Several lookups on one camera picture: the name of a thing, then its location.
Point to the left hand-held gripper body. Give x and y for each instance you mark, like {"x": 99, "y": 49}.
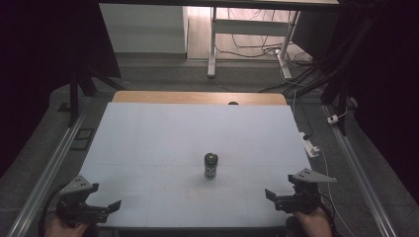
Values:
{"x": 73, "y": 202}

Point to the aluminium rail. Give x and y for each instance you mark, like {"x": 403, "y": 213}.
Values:
{"x": 46, "y": 174}
{"x": 359, "y": 177}

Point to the person's right hand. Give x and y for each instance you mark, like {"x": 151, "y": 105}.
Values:
{"x": 312, "y": 224}

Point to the black floor frame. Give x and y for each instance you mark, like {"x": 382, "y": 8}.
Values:
{"x": 83, "y": 139}

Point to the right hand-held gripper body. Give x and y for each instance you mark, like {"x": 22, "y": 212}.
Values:
{"x": 304, "y": 197}

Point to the black stand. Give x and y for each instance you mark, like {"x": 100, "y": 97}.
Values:
{"x": 77, "y": 85}
{"x": 339, "y": 89}

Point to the small white adapter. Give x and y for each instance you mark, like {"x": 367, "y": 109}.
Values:
{"x": 333, "y": 119}

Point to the white cabinet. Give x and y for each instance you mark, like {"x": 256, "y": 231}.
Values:
{"x": 145, "y": 29}

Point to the person's left hand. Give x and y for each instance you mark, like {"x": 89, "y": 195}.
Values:
{"x": 62, "y": 229}

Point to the white table sheet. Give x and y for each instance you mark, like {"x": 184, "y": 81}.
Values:
{"x": 184, "y": 148}

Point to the small dark jar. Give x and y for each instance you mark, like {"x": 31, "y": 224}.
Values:
{"x": 210, "y": 166}

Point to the white desk frame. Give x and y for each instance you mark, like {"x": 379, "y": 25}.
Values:
{"x": 230, "y": 28}

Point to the white power strip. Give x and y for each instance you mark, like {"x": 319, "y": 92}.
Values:
{"x": 309, "y": 146}

